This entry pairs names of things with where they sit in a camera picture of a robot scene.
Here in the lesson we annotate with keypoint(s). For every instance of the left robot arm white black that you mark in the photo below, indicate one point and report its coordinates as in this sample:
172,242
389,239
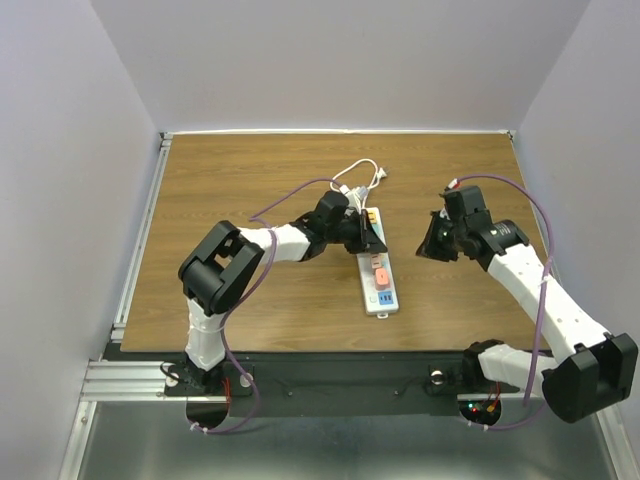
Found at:
215,276

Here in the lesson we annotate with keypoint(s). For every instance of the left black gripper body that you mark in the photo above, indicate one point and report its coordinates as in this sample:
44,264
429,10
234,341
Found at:
347,232

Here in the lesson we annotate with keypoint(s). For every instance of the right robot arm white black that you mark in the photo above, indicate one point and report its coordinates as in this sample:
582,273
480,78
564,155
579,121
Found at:
588,369

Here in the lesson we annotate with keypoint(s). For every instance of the pink orange charger plug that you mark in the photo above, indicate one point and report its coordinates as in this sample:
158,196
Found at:
382,279

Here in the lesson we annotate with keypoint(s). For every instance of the white power strip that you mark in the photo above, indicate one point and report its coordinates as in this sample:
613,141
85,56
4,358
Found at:
380,304

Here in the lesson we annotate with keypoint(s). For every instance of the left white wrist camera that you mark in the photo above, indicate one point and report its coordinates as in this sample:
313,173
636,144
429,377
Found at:
356,196

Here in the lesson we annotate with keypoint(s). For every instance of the brown pink charger plug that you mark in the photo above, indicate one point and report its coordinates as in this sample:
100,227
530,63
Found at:
378,261

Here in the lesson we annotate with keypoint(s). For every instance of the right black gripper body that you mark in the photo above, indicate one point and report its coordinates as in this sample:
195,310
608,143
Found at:
442,239

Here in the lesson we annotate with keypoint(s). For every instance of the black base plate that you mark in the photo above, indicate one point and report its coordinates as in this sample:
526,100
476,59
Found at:
262,385

